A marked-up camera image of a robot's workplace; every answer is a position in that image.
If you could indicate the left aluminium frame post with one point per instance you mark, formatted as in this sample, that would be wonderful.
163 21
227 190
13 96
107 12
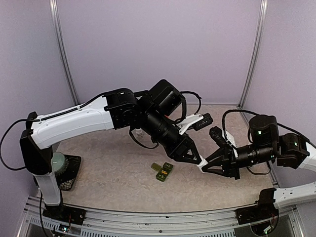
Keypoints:
62 51

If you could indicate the aluminium frame post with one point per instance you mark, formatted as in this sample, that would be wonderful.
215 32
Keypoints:
62 51
255 52

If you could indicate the right aluminium frame post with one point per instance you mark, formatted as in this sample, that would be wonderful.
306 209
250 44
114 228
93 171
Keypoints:
255 52

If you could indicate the black square tray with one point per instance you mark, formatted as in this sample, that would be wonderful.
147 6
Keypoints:
66 175

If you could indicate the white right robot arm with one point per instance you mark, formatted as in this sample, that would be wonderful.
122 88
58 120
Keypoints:
289 150

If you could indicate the green ceramic bowl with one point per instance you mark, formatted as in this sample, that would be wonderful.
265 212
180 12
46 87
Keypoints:
58 162

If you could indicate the green pill organizer box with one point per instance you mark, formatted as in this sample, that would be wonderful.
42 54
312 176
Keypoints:
162 171

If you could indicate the front aluminium rail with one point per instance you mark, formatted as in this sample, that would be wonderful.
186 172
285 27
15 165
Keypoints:
106 223

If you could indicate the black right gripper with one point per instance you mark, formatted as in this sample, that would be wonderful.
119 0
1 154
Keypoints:
229 169

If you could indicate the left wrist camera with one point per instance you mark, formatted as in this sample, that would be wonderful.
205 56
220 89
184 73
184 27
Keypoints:
195 122

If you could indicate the small white pill bottle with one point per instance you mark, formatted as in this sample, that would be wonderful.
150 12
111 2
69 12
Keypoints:
139 132

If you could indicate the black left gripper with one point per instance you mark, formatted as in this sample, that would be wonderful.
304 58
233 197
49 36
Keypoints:
179 152

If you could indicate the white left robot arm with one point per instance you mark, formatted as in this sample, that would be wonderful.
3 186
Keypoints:
148 110

